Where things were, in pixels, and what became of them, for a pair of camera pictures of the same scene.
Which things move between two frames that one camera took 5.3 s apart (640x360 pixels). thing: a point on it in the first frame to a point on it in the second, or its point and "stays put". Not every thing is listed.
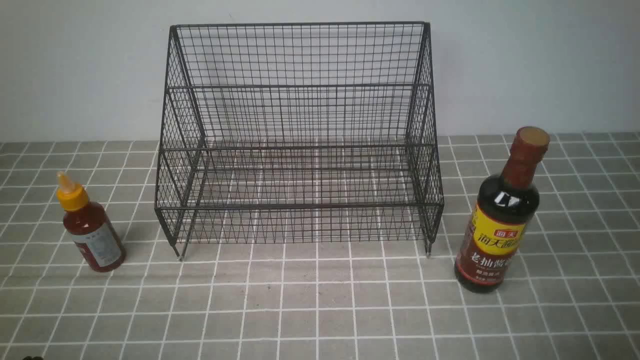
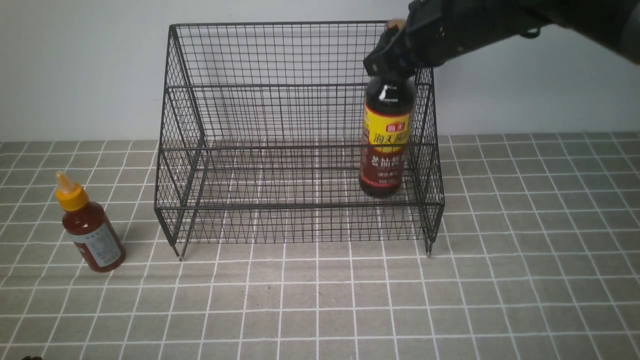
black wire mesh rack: [300, 132] stays put
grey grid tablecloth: [572, 291] stays put
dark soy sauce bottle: [498, 229] to [389, 105]
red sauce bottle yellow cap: [90, 226] stays put
